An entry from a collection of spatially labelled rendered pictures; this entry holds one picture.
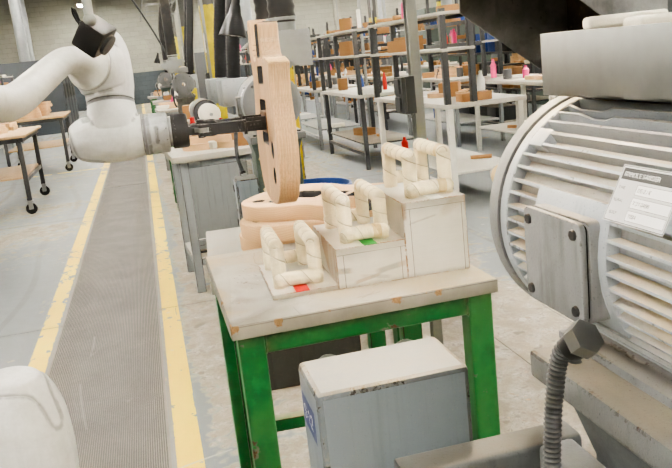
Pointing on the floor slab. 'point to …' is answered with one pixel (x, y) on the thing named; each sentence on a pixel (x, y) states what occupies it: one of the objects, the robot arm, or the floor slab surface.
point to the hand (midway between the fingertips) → (262, 121)
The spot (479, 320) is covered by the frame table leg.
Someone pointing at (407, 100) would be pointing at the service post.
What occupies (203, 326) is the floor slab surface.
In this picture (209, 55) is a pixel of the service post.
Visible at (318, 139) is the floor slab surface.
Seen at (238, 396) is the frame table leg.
